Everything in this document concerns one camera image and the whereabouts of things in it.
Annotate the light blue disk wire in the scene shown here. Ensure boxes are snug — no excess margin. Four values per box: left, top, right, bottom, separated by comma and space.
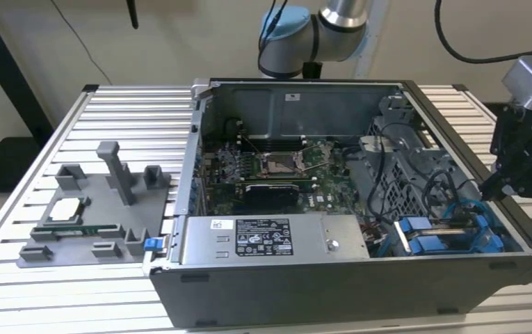
443, 193, 491, 224

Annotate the black disk wire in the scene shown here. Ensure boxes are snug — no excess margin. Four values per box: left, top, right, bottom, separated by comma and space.
424, 170, 474, 221

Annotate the perforated metal disk bay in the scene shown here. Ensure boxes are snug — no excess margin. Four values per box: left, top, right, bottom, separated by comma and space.
357, 93, 503, 223

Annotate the black RAM slot bank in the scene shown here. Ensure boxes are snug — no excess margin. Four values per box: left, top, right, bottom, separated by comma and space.
238, 134, 307, 153

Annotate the metal socket cover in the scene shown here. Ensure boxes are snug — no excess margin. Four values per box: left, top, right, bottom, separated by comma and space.
302, 144, 337, 171

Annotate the green motherboard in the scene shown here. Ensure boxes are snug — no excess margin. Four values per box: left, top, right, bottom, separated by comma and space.
198, 138, 365, 215

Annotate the CPU socket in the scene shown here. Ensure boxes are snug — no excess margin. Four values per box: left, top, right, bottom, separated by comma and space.
259, 151, 305, 177

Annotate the black graphics card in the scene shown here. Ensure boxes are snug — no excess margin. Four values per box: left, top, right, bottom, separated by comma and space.
242, 182, 302, 213

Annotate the thin metal locking lever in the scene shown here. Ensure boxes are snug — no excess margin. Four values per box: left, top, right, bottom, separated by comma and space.
241, 134, 263, 156

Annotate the black rear case fan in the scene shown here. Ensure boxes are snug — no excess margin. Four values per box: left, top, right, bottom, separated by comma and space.
222, 117, 243, 142

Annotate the black open PC case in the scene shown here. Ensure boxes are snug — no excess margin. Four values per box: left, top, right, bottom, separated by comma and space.
143, 77, 532, 330

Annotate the silver power supply unit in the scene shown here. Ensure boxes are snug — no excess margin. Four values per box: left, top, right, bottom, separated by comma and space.
179, 214, 373, 262

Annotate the black antenna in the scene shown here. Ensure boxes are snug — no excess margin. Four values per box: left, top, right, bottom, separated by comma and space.
125, 0, 139, 29

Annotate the grey parts rack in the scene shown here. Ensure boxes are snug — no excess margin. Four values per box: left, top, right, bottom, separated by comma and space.
18, 141, 174, 269

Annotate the green RAM stick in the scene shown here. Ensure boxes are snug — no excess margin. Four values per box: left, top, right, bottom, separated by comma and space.
35, 224, 123, 236

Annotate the silver CPU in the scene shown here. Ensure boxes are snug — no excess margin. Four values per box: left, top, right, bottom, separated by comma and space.
47, 198, 86, 223

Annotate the black desk leg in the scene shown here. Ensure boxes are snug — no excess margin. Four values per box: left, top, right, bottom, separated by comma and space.
0, 0, 58, 192

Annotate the long black internal cable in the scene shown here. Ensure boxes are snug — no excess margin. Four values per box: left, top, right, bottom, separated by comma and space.
367, 121, 406, 222

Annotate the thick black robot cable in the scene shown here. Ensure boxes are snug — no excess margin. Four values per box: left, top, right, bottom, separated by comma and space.
434, 0, 532, 65

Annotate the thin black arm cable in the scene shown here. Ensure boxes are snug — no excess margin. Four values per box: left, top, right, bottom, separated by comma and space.
265, 0, 291, 40

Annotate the thin wall cable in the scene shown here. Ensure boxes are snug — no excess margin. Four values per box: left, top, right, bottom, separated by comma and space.
59, 0, 114, 85

